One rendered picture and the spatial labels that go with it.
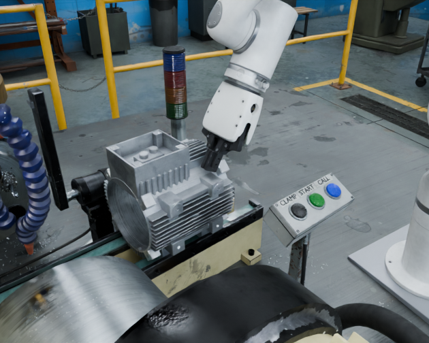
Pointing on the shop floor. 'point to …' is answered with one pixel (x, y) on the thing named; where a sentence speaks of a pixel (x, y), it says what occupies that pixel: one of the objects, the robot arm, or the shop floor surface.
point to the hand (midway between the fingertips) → (212, 160)
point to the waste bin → (164, 22)
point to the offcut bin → (118, 35)
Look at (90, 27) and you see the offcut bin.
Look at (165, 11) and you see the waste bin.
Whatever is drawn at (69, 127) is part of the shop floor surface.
